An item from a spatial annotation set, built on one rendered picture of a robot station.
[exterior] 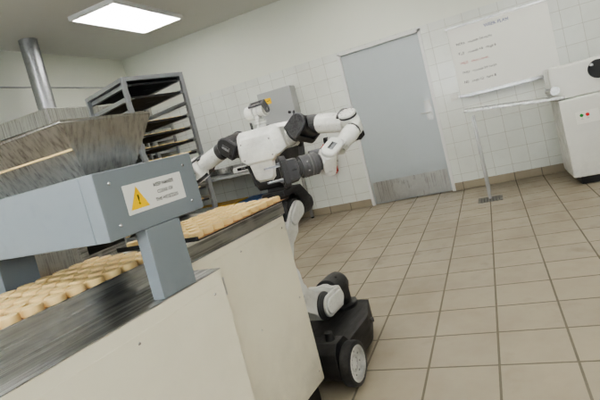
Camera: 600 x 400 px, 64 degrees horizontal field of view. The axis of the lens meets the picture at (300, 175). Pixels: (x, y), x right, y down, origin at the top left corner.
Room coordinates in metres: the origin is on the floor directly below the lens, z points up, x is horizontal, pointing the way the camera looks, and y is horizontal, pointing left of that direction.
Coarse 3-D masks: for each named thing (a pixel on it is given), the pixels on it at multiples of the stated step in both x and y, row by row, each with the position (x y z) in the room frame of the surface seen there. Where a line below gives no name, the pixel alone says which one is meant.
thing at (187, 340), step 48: (192, 288) 1.24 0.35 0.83; (96, 336) 1.00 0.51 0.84; (144, 336) 1.08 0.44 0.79; (192, 336) 1.20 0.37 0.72; (0, 384) 0.86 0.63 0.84; (48, 384) 0.88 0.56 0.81; (96, 384) 0.96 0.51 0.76; (144, 384) 1.05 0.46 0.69; (192, 384) 1.16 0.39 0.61; (240, 384) 1.31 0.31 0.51
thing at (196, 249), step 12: (276, 204) 2.03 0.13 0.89; (252, 216) 1.87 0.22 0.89; (264, 216) 1.94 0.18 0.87; (276, 216) 2.01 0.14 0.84; (228, 228) 1.73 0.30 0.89; (240, 228) 1.79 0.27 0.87; (252, 228) 1.85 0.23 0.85; (204, 240) 1.61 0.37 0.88; (216, 240) 1.66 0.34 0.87; (228, 240) 1.71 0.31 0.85; (192, 252) 1.55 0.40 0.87; (204, 252) 1.60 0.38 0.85
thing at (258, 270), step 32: (224, 256) 1.66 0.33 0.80; (256, 256) 1.82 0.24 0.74; (288, 256) 2.01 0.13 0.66; (256, 288) 1.77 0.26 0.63; (288, 288) 1.96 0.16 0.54; (256, 320) 1.73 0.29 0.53; (288, 320) 1.91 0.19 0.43; (256, 352) 1.69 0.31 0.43; (288, 352) 1.86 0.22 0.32; (256, 384) 1.65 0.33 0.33; (288, 384) 1.81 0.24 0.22
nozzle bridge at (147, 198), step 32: (160, 160) 1.25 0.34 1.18; (32, 192) 1.18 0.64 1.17; (64, 192) 1.12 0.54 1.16; (96, 192) 1.07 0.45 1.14; (128, 192) 1.14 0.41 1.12; (160, 192) 1.22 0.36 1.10; (192, 192) 1.32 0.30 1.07; (0, 224) 1.26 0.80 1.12; (32, 224) 1.19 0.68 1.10; (64, 224) 1.13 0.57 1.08; (96, 224) 1.08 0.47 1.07; (128, 224) 1.12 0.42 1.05; (160, 224) 1.20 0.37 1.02; (0, 256) 1.28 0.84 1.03; (32, 256) 1.59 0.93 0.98; (160, 256) 1.17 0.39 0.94; (0, 288) 1.50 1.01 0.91; (160, 288) 1.16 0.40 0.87
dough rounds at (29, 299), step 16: (96, 256) 1.60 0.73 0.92; (112, 256) 1.51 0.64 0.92; (128, 256) 1.47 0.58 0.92; (64, 272) 1.45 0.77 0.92; (80, 272) 1.36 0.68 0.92; (96, 272) 1.30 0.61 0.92; (112, 272) 1.26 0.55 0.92; (32, 288) 1.33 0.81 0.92; (48, 288) 1.24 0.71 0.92; (64, 288) 1.20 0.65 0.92; (80, 288) 1.17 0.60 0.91; (0, 304) 1.21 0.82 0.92; (16, 304) 1.17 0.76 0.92; (32, 304) 1.09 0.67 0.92; (48, 304) 1.11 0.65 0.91; (0, 320) 1.02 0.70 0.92; (16, 320) 1.03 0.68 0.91
